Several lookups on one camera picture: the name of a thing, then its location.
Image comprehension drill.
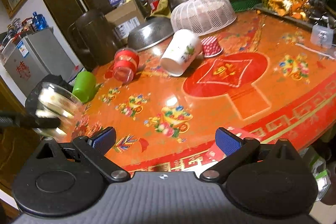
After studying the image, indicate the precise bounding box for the clear cup with ribbon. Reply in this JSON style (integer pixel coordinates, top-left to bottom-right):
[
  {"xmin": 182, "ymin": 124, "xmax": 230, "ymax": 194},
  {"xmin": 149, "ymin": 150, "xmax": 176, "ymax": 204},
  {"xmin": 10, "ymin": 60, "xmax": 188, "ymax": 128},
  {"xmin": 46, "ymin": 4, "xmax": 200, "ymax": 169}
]
[{"xmin": 34, "ymin": 83, "xmax": 82, "ymax": 142}]

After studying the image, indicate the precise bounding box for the green plastic cup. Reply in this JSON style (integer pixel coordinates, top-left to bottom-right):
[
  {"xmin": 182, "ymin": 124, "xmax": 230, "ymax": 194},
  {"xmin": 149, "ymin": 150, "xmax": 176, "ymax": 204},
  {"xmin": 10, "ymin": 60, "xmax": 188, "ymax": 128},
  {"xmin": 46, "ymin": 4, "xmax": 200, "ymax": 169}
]
[{"xmin": 72, "ymin": 71, "xmax": 96, "ymax": 103}]

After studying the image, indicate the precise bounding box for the clear cup red ribbon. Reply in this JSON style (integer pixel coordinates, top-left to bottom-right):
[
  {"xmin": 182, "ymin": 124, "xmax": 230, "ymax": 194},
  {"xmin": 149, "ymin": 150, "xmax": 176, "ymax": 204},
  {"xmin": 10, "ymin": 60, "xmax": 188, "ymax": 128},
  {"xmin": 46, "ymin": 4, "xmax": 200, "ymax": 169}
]
[{"xmin": 113, "ymin": 48, "xmax": 139, "ymax": 84}]

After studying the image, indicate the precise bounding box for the white floral paper cup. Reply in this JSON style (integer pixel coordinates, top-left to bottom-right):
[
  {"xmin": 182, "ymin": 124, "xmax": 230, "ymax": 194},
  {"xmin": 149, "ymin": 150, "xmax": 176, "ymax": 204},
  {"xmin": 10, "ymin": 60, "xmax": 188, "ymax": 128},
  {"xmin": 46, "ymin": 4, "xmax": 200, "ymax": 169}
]
[{"xmin": 159, "ymin": 29, "xmax": 202, "ymax": 77}]

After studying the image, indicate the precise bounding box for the black plastic bag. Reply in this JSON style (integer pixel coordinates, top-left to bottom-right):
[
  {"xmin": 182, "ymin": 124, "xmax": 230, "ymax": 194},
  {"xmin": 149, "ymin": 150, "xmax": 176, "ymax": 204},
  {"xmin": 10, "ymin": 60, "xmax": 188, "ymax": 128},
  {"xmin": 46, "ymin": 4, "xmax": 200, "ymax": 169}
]
[{"xmin": 25, "ymin": 74, "xmax": 73, "ymax": 115}]

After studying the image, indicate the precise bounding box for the silver mini fridge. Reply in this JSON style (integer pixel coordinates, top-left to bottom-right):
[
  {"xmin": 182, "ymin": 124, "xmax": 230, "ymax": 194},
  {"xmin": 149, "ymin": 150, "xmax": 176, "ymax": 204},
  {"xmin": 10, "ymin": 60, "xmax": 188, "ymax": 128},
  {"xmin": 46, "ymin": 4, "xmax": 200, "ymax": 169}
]
[{"xmin": 1, "ymin": 28, "xmax": 75, "ymax": 96}]

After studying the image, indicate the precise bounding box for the blue water bottle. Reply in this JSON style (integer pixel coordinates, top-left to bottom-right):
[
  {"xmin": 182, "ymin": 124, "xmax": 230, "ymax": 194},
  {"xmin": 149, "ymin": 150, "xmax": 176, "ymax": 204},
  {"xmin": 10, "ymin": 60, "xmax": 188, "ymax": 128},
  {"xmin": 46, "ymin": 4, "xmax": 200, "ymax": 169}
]
[{"xmin": 33, "ymin": 11, "xmax": 49, "ymax": 31}]

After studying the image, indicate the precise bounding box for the brown plastic pitcher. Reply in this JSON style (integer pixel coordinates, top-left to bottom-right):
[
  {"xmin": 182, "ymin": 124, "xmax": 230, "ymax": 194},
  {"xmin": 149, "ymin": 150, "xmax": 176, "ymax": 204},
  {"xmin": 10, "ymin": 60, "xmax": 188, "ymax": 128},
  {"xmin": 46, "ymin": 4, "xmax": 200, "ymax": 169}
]
[{"xmin": 68, "ymin": 10, "xmax": 123, "ymax": 72}]

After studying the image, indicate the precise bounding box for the red polka dot cupcake liner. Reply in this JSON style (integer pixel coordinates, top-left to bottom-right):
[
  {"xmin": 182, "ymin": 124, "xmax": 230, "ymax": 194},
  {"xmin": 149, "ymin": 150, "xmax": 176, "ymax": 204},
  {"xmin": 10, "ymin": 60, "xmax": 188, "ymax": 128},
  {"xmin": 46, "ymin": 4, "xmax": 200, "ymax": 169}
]
[{"xmin": 201, "ymin": 36, "xmax": 223, "ymax": 58}]

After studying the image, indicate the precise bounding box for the steel colander bowl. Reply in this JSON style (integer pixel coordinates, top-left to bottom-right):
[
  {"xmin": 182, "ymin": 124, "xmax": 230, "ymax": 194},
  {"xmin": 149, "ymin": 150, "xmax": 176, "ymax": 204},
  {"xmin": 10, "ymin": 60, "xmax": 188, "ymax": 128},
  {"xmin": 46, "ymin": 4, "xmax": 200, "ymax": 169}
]
[{"xmin": 127, "ymin": 17, "xmax": 174, "ymax": 52}]

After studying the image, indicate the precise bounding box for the cardboard box with label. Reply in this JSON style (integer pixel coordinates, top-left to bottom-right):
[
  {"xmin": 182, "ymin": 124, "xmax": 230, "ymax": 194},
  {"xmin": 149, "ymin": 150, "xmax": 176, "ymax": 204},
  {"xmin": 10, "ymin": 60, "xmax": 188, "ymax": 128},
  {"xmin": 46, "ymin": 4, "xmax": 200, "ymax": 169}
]
[{"xmin": 105, "ymin": 0, "xmax": 145, "ymax": 44}]

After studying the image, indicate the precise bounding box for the small clear plastic box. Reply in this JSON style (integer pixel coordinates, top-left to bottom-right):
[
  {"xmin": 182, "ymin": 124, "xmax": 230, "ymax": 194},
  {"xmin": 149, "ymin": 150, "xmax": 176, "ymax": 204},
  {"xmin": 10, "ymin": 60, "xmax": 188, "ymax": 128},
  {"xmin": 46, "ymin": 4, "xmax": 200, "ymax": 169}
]
[{"xmin": 310, "ymin": 24, "xmax": 334, "ymax": 49}]

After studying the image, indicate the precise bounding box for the pink mesh food cover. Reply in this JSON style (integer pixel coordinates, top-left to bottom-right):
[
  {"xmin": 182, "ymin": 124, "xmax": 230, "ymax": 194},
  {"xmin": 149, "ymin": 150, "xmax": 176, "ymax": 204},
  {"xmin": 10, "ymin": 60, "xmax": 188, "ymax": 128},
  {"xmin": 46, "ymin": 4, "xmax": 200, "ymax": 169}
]
[{"xmin": 170, "ymin": 0, "xmax": 237, "ymax": 36}]

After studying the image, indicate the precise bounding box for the tray of dried peels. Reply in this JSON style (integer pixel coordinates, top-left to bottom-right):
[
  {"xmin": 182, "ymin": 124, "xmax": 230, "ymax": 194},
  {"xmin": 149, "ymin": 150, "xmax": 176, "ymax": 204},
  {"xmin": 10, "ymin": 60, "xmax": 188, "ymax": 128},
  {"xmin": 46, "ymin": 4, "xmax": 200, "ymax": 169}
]
[{"xmin": 254, "ymin": 0, "xmax": 335, "ymax": 30}]

